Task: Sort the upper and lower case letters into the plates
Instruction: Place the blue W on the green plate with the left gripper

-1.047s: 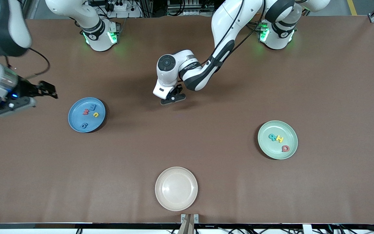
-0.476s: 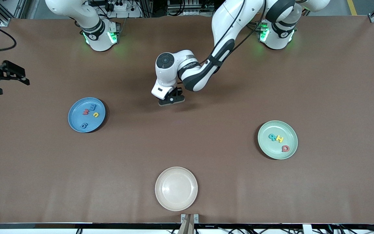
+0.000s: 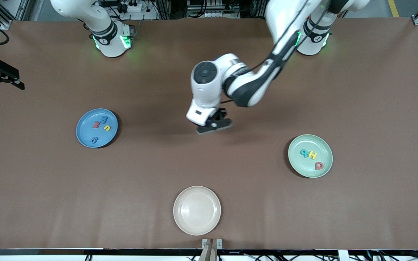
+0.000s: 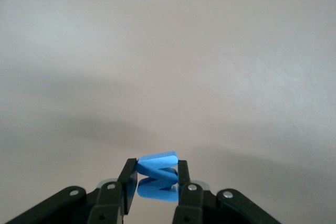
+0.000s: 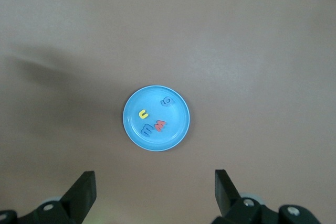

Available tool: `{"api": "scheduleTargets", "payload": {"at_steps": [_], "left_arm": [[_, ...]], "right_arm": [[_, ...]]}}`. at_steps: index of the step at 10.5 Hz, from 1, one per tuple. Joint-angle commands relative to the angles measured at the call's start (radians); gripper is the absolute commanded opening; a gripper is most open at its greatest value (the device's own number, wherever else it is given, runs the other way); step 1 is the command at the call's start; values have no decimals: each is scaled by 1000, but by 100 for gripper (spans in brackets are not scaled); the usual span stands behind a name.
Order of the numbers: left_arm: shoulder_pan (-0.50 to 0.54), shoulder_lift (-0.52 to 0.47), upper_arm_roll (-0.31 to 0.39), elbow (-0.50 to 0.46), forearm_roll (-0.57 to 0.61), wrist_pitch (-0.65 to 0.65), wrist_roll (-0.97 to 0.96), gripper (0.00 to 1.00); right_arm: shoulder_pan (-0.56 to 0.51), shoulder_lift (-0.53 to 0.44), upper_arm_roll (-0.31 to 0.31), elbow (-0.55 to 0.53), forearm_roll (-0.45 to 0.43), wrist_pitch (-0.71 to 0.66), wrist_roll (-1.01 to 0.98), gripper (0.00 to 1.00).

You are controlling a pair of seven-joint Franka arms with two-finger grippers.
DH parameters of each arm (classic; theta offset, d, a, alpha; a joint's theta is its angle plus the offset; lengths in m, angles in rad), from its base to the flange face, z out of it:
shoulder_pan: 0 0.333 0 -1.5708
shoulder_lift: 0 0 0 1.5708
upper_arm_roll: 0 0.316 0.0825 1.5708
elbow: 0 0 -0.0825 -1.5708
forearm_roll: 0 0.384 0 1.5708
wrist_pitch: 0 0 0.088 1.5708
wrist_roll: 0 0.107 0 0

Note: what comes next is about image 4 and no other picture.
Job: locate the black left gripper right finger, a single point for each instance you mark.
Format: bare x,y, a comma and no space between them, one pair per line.
189,197

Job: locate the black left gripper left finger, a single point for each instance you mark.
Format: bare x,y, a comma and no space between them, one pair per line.
128,182

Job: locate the brown table cover mat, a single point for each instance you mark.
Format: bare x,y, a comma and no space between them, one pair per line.
157,51

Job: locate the large blue foam letter M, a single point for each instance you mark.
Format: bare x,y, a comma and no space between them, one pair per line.
157,179

